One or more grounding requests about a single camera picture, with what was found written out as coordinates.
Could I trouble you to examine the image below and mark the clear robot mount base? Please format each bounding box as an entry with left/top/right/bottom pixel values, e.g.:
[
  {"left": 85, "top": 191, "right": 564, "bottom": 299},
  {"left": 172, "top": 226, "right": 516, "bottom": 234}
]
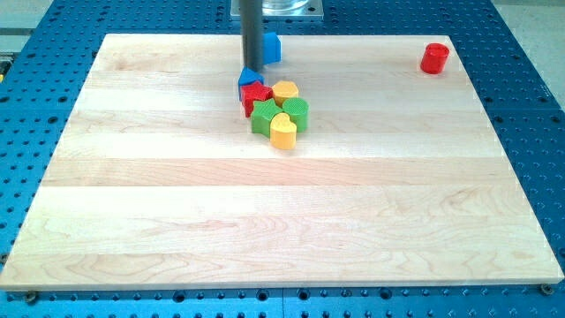
[{"left": 258, "top": 0, "right": 324, "bottom": 21}]

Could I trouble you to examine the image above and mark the yellow heart block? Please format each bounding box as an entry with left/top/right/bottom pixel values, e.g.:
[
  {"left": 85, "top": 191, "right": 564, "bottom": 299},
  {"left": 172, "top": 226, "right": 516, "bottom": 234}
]
[{"left": 269, "top": 113, "right": 298, "bottom": 150}]

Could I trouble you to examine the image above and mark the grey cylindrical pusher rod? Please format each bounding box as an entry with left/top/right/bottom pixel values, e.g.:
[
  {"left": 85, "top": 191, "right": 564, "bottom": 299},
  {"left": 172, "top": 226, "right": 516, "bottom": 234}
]
[{"left": 240, "top": 0, "right": 263, "bottom": 72}]

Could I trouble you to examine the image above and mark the red star block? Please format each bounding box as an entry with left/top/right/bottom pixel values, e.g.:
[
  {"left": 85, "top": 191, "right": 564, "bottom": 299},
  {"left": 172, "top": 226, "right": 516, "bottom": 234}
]
[{"left": 241, "top": 80, "right": 274, "bottom": 117}]

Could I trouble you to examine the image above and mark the green star block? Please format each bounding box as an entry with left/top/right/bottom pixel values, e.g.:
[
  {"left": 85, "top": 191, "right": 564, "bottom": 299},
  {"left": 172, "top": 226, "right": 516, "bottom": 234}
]
[{"left": 251, "top": 98, "right": 283, "bottom": 138}]

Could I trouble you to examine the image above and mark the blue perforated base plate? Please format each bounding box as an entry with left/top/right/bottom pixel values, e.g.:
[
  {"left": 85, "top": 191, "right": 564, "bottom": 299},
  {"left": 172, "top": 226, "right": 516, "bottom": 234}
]
[{"left": 1, "top": 0, "right": 564, "bottom": 317}]

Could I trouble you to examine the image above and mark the red cylinder block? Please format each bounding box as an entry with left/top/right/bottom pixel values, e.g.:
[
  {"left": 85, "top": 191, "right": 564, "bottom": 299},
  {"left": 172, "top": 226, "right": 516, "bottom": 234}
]
[{"left": 420, "top": 42, "right": 450, "bottom": 74}]

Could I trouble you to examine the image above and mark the light wooden board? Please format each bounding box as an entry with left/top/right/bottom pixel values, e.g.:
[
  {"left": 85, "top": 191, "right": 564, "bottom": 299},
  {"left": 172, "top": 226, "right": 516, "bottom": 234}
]
[{"left": 1, "top": 34, "right": 563, "bottom": 291}]

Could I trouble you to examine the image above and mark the yellow hexagon block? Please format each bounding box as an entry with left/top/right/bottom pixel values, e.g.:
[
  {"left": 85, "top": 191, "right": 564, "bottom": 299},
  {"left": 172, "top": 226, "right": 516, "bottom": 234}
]
[{"left": 272, "top": 80, "right": 299, "bottom": 107}]

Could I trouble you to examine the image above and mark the blue cube block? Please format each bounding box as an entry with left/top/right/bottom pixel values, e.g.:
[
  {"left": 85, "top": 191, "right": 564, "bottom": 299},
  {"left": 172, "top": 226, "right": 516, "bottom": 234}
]
[{"left": 263, "top": 32, "right": 282, "bottom": 64}]

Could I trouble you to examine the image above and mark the green cylinder block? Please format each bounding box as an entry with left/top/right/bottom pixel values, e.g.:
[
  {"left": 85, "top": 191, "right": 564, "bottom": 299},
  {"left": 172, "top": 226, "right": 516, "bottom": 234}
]
[{"left": 282, "top": 97, "right": 310, "bottom": 133}]

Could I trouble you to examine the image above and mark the blue triangle block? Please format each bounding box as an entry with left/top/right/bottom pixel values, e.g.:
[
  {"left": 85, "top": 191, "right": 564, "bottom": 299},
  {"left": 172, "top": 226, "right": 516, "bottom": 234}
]
[{"left": 237, "top": 67, "right": 264, "bottom": 100}]

